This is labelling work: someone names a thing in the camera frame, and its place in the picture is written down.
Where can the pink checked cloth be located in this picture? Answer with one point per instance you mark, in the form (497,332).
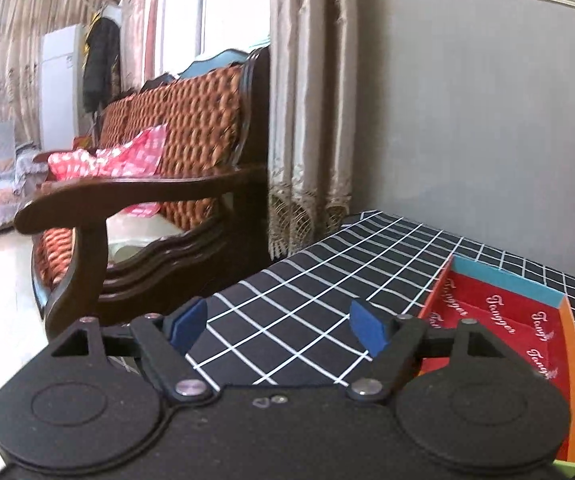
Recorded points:
(132,152)

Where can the white standing air conditioner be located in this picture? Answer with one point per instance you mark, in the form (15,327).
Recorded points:
(59,90)

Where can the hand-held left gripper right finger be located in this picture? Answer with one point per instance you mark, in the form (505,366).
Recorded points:
(367,331)

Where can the beige patterned curtain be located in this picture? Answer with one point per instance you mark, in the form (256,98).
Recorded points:
(32,5)

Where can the black coat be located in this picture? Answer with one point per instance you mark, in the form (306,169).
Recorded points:
(99,65)

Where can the beige satin curtain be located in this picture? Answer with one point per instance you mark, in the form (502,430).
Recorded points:
(312,110)

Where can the white seat cushion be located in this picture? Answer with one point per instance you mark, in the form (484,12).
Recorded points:
(142,237)

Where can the pink sheer curtain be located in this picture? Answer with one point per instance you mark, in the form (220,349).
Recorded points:
(142,25)

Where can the red cardboard box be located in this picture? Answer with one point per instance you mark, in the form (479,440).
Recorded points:
(492,305)

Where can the wooden sofa with orange cushions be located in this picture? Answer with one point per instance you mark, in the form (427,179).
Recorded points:
(192,125)

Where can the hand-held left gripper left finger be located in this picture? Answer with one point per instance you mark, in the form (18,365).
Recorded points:
(187,331)

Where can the black white grid tablecloth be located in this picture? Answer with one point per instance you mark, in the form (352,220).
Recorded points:
(292,285)

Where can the window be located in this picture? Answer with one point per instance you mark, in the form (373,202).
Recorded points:
(232,5)

